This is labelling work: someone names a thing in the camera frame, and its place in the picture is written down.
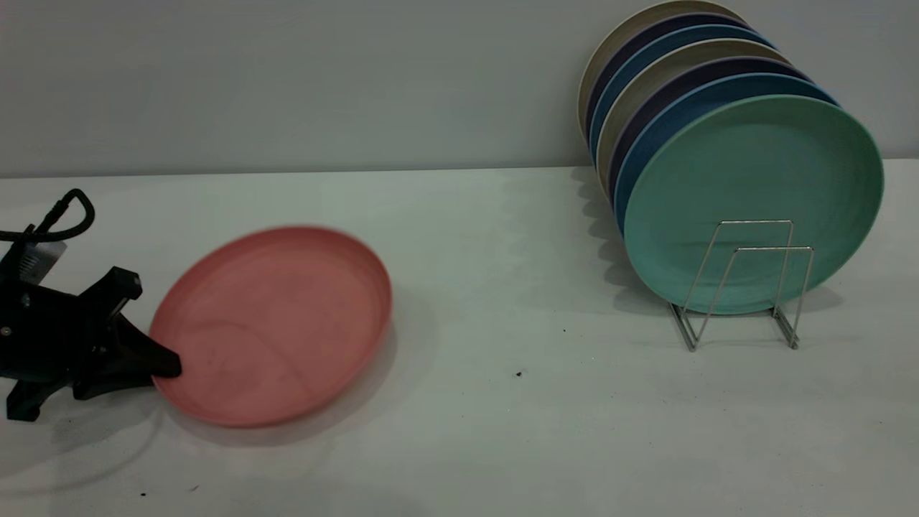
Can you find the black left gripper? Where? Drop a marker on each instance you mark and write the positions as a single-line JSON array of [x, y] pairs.
[[50, 337]]

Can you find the pink round plate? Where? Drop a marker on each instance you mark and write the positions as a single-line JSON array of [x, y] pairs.
[[280, 323]]

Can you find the blue round plate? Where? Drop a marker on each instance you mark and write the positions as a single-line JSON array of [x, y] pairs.
[[668, 42], [660, 136]]

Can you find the beige round plate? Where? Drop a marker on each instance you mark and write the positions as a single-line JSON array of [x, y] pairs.
[[689, 56], [621, 36]]

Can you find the dark purple round plate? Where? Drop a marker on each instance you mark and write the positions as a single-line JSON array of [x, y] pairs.
[[718, 69], [646, 36]]

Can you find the green round plate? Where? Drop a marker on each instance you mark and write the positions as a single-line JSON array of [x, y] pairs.
[[754, 165]]

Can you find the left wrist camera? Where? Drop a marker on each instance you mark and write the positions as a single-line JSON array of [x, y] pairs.
[[32, 260]]

